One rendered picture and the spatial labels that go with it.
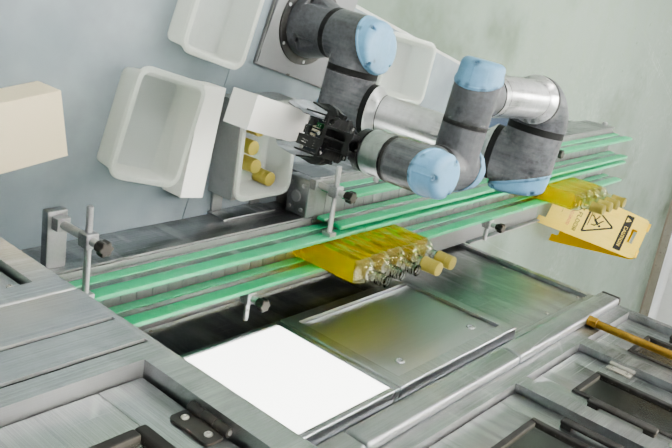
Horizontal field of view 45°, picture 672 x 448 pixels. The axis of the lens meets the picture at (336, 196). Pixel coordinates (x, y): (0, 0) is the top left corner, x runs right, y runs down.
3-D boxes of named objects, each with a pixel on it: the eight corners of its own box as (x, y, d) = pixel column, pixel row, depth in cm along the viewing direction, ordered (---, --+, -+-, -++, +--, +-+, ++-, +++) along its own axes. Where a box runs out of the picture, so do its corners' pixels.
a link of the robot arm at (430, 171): (457, 202, 126) (427, 204, 120) (401, 182, 133) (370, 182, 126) (469, 154, 125) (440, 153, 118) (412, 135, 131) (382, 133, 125)
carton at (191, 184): (162, 189, 172) (180, 197, 168) (185, 78, 168) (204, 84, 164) (184, 189, 177) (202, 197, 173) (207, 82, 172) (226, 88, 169)
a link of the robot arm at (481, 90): (589, 82, 165) (510, 68, 123) (571, 134, 167) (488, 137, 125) (536, 67, 170) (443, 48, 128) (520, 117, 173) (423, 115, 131)
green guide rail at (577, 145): (320, 190, 191) (345, 200, 186) (321, 186, 191) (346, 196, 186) (612, 135, 322) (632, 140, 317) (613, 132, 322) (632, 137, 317)
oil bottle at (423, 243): (353, 237, 208) (420, 266, 196) (357, 217, 207) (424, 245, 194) (367, 233, 213) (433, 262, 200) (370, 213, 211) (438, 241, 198)
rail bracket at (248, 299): (214, 308, 177) (256, 332, 169) (217, 279, 175) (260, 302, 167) (227, 303, 180) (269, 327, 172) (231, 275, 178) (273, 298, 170)
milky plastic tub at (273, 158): (208, 191, 182) (234, 203, 177) (218, 94, 175) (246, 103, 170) (264, 182, 195) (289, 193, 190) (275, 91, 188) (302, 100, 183)
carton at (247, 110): (233, 86, 137) (258, 94, 134) (318, 115, 157) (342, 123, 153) (222, 120, 138) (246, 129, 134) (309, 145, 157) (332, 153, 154)
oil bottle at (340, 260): (291, 255, 191) (360, 288, 178) (294, 233, 189) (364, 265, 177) (307, 251, 195) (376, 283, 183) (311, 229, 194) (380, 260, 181)
